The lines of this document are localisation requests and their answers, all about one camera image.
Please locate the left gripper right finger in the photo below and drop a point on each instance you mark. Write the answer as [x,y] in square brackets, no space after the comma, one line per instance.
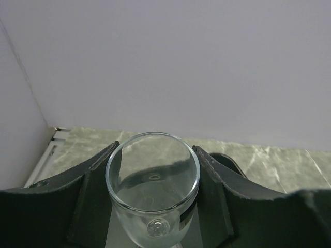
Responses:
[236,212]

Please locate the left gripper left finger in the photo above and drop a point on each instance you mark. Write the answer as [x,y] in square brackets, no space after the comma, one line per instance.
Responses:
[71,209]

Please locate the clear stemmed wine glass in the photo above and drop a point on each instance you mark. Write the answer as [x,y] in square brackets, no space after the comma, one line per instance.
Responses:
[153,182]

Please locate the black plastic tray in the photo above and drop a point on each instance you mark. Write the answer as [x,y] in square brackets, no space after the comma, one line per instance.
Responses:
[228,162]

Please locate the aluminium frame rail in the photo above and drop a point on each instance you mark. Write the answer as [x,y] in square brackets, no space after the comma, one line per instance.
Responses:
[45,163]

